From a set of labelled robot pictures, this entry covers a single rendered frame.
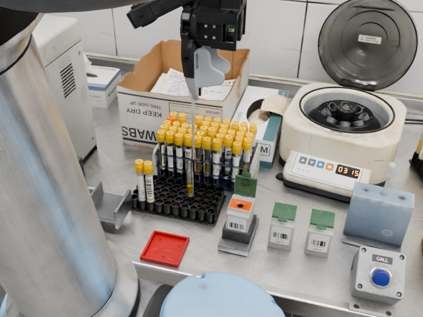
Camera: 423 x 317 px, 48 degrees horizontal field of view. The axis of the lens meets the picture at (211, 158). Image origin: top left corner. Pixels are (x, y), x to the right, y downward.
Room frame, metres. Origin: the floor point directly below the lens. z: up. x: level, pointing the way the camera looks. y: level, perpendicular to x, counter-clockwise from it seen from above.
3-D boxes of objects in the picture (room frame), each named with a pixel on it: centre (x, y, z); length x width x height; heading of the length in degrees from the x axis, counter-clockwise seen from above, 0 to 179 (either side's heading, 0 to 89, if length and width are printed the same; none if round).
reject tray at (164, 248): (0.59, 0.08, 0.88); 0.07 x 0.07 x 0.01; 76
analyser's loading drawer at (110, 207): (0.68, 0.25, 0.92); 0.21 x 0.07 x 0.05; 76
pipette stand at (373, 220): (0.64, -0.29, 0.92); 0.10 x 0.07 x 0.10; 71
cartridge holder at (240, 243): (0.63, -0.05, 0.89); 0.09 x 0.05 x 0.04; 163
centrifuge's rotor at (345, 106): (0.90, -0.28, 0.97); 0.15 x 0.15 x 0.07
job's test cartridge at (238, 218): (0.63, -0.05, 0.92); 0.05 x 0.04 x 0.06; 163
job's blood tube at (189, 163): (0.72, 0.04, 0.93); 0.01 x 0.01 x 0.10
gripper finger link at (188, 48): (0.66, 0.03, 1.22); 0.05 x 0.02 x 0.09; 167
